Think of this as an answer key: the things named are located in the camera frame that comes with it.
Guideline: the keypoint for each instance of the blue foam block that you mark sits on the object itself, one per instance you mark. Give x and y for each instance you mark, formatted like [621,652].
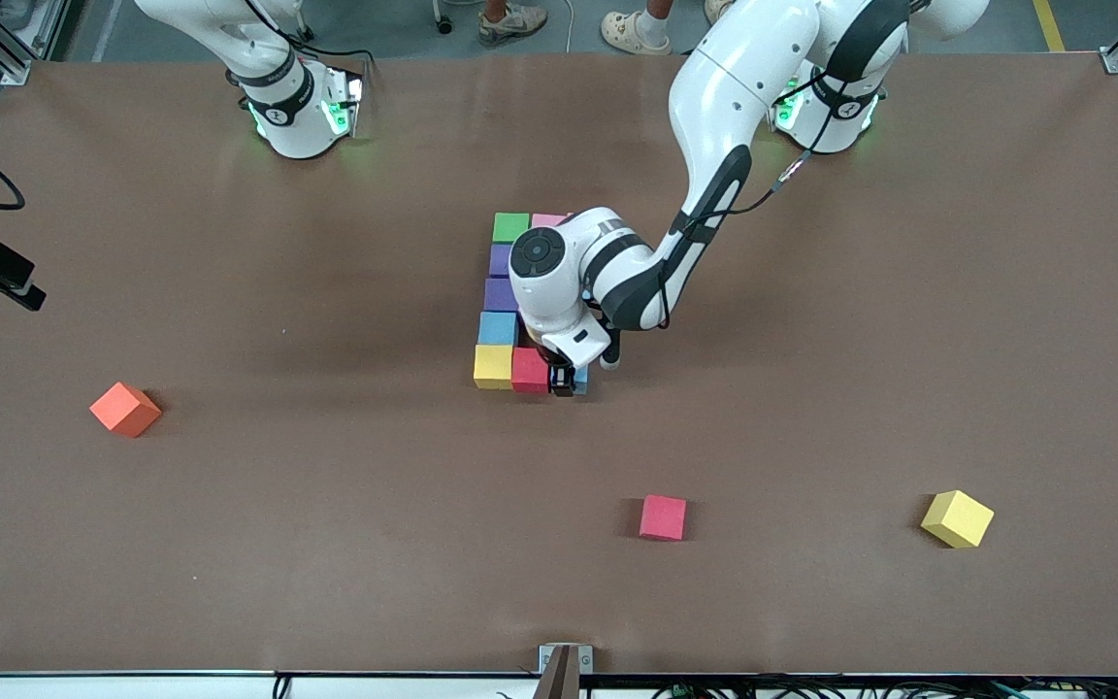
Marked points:
[581,381]
[498,328]

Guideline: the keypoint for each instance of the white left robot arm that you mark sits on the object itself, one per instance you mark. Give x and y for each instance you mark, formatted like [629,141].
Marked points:
[540,254]

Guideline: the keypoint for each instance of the brown paper table cover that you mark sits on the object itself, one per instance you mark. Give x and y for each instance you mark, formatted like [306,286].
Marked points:
[520,582]

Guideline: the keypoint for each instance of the grey sneaker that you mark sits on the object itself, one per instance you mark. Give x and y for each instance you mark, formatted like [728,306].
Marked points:
[512,21]

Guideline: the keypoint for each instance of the yellow foam block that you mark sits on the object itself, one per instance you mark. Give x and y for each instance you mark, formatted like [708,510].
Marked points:
[493,366]
[957,519]

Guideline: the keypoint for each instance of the purple foam block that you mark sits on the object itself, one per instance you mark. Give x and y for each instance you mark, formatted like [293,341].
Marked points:
[499,294]
[500,260]

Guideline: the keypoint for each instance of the orange foam block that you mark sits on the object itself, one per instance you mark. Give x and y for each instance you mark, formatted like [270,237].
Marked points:
[124,408]

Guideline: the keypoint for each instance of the metal clamp bracket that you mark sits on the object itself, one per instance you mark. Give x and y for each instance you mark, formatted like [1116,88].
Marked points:
[564,675]

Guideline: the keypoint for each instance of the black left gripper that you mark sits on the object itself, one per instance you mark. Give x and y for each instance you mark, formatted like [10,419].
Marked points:
[558,375]

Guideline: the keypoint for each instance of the black chair caster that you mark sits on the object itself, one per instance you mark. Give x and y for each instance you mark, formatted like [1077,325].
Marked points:
[443,24]

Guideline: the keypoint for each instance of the pink foam block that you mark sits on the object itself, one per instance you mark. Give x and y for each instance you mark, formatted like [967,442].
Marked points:
[547,219]

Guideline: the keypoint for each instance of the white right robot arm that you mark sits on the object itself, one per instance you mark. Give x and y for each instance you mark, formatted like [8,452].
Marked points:
[289,124]

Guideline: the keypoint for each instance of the red foam block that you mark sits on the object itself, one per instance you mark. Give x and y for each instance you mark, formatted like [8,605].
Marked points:
[663,516]
[528,372]

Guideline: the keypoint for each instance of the green foam block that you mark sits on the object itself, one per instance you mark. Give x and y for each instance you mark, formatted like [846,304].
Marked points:
[511,228]

